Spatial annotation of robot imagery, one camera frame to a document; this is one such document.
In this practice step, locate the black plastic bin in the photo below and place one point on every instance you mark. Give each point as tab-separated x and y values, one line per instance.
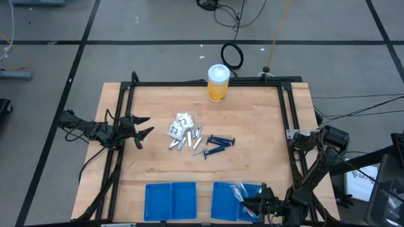
388	189

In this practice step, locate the black aluminium table frame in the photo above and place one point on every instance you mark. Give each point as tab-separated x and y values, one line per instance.
189	84

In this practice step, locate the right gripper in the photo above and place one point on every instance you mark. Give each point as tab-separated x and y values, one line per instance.
271	206

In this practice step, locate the silver metal bracket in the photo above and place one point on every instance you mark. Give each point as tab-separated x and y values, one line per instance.
292	134

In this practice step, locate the white and blue toothbrush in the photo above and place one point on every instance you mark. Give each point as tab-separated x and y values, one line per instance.
243	189

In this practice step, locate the white bottle with yellow label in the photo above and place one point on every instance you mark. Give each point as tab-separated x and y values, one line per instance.
217	89

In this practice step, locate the white printed cardboard box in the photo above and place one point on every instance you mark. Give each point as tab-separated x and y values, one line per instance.
360	186

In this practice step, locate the black caster foot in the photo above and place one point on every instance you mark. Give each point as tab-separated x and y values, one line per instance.
4	106

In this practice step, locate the black round-topped post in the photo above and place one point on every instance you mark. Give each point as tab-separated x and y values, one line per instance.
266	69

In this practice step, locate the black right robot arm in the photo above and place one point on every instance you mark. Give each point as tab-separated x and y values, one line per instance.
336	136

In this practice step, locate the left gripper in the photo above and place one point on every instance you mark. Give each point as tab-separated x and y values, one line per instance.
127	129

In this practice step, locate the grey metal base bar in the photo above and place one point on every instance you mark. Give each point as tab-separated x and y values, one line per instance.
15	75
38	2

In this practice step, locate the black metal bar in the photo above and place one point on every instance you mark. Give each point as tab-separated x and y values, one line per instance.
363	160

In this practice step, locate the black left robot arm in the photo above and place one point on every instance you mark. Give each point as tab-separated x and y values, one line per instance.
94	130

